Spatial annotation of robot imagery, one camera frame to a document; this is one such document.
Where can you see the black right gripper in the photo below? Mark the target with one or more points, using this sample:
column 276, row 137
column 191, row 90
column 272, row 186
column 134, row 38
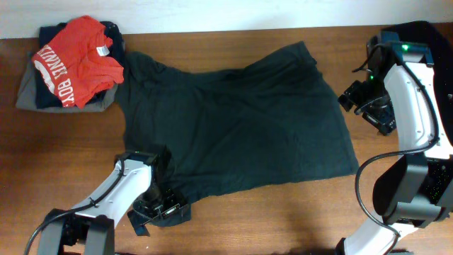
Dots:
column 383, row 121

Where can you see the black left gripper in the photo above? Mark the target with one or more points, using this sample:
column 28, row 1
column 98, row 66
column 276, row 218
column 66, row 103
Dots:
column 177, row 201

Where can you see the dark green Nike t-shirt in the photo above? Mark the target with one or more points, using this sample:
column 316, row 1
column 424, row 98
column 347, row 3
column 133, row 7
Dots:
column 275, row 121

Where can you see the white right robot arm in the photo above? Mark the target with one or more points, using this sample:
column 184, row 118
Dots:
column 399, row 95

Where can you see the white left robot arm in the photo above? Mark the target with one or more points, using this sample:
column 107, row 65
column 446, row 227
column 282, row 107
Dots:
column 134, row 189

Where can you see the black t-shirt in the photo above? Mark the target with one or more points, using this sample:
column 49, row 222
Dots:
column 441, row 49

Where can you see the navy folded garment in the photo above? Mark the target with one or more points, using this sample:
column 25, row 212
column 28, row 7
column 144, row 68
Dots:
column 44, row 98

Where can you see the grey folded garment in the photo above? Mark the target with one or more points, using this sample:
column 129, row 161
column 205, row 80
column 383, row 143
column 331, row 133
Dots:
column 27, row 93

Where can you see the red folded t-shirt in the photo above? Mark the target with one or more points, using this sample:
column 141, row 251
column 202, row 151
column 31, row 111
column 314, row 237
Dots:
column 77, row 63

